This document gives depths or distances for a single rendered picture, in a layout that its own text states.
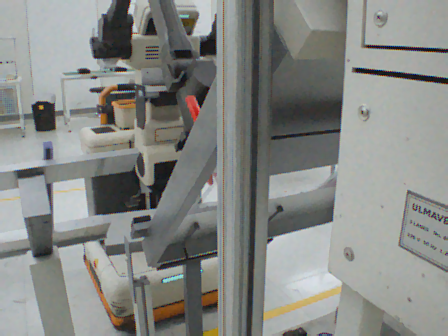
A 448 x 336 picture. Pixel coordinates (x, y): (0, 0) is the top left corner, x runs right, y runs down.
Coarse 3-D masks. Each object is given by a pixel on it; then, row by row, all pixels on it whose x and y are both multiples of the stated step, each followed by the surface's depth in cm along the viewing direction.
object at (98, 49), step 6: (90, 42) 137; (96, 42) 137; (102, 42) 134; (114, 42) 133; (90, 48) 137; (96, 48) 137; (102, 48) 135; (108, 48) 135; (114, 48) 136; (120, 48) 141; (96, 54) 137; (102, 54) 137; (108, 54) 137; (114, 54) 138; (120, 54) 140
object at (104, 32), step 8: (112, 0) 118; (120, 0) 114; (128, 0) 115; (112, 8) 119; (120, 8) 117; (128, 8) 118; (104, 16) 122; (112, 16) 119; (120, 16) 120; (128, 16) 125; (104, 24) 122; (112, 24) 122; (120, 24) 123; (128, 24) 126; (104, 32) 124; (128, 32) 127; (104, 40) 126; (128, 40) 130
